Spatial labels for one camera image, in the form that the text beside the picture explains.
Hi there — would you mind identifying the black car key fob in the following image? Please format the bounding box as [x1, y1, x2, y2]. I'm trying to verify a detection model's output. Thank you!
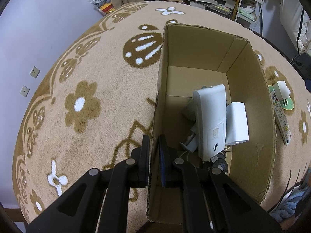
[210, 151, 229, 174]

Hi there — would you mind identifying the white 120W charger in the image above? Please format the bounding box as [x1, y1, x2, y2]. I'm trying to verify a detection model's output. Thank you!
[225, 102, 249, 146]

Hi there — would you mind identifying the white rectangular power adapter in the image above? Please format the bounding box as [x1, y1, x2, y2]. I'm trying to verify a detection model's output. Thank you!
[193, 84, 227, 162]

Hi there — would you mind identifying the brown cardboard box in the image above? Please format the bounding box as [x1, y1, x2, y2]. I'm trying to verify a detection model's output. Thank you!
[145, 22, 278, 225]

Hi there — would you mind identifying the grey blue device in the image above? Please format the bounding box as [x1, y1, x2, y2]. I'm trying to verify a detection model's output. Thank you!
[179, 124, 198, 153]

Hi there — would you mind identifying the green earbuds case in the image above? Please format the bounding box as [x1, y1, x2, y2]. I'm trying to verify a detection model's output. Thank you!
[182, 99, 196, 122]

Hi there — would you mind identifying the white remote control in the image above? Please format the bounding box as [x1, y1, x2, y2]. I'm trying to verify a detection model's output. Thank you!
[268, 85, 292, 146]

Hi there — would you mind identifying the green cartoon coaster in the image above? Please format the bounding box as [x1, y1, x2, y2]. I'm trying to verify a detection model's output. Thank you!
[268, 85, 294, 110]

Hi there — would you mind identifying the white cube charger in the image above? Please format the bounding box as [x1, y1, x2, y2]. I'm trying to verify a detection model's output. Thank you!
[273, 81, 291, 101]

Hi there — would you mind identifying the plastic bag of items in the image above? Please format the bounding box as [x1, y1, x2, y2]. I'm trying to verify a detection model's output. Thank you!
[89, 0, 115, 15]

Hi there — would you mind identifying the white metal rack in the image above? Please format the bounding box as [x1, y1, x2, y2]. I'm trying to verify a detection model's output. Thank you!
[235, 0, 265, 32]

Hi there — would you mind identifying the white bedding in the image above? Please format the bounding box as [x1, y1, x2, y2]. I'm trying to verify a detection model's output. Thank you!
[280, 0, 310, 56]

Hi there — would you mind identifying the wall socket lower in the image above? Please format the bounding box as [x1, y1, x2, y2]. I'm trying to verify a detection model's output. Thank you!
[19, 86, 30, 97]

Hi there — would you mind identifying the wall socket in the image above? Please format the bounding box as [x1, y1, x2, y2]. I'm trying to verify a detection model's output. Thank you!
[30, 66, 40, 78]
[19, 86, 30, 97]

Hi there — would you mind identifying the wall socket upper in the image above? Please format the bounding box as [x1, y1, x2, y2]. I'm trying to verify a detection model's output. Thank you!
[30, 66, 40, 78]

